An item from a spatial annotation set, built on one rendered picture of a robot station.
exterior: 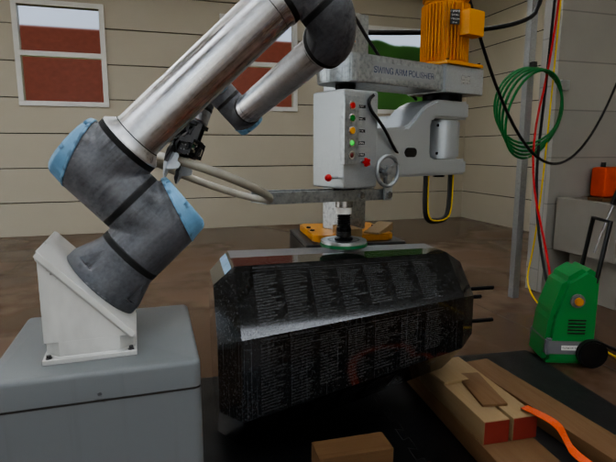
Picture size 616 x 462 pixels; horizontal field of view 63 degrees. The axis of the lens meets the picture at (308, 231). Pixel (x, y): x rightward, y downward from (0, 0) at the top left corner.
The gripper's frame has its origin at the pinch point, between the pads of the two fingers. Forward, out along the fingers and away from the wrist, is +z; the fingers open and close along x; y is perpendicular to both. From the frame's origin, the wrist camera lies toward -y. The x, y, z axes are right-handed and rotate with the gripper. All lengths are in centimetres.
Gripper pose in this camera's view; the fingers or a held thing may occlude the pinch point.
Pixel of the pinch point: (169, 177)
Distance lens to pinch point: 175.1
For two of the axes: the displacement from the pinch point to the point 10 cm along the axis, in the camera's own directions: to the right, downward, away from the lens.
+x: 3.4, 1.9, 9.2
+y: 8.9, 2.6, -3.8
